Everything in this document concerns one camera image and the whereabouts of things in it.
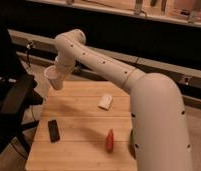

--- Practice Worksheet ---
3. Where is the white rectangular block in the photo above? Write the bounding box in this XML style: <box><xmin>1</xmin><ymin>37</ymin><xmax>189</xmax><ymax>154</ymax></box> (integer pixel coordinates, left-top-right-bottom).
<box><xmin>98</xmin><ymin>94</ymin><xmax>113</xmax><ymax>110</ymax></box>

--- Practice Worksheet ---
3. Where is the orange carrot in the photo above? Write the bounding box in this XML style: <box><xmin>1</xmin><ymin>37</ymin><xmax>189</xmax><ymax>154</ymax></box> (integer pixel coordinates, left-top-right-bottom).
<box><xmin>106</xmin><ymin>129</ymin><xmax>114</xmax><ymax>153</ymax></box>

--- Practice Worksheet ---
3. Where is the green ceramic bowl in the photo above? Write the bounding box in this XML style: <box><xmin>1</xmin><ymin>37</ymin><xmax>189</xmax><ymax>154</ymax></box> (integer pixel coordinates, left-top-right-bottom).
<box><xmin>129</xmin><ymin>130</ymin><xmax>136</xmax><ymax>159</ymax></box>

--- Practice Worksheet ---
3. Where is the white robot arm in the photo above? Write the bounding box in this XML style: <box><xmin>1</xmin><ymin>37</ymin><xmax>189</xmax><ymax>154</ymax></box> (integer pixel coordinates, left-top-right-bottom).
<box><xmin>55</xmin><ymin>29</ymin><xmax>193</xmax><ymax>171</ymax></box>

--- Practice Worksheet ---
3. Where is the black phone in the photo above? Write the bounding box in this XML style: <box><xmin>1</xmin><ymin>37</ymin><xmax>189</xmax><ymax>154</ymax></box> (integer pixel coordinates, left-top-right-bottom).
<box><xmin>48</xmin><ymin>120</ymin><xmax>60</xmax><ymax>142</ymax></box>

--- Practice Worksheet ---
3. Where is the black chair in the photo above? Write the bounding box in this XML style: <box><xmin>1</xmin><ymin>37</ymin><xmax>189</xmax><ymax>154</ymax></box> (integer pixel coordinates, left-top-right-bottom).
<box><xmin>0</xmin><ymin>22</ymin><xmax>43</xmax><ymax>154</ymax></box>

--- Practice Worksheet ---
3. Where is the wooden table board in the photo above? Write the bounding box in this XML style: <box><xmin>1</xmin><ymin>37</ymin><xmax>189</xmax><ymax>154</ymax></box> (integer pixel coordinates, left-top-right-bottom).
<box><xmin>26</xmin><ymin>81</ymin><xmax>137</xmax><ymax>171</ymax></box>

